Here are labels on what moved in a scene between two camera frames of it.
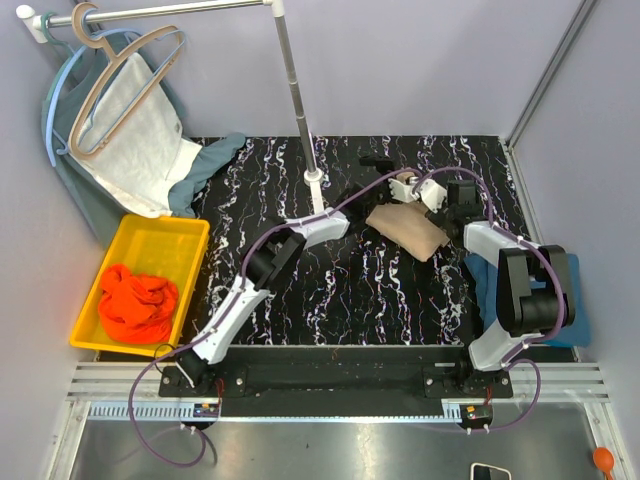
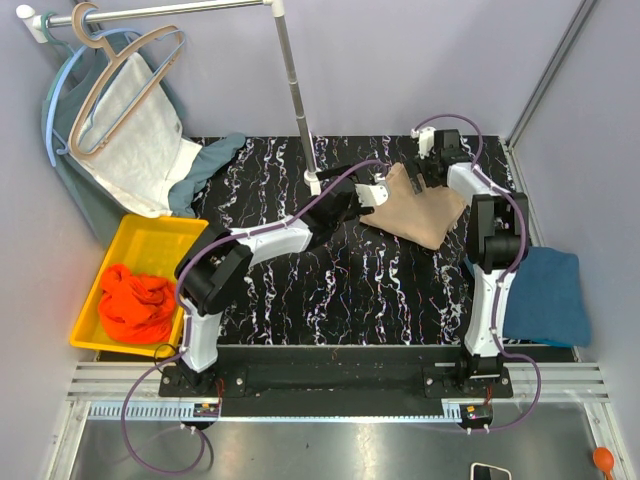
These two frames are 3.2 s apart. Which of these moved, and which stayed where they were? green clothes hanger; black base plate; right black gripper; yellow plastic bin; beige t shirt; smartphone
Moved: right black gripper; beige t shirt
Stayed: smartphone; green clothes hanger; yellow plastic bin; black base plate
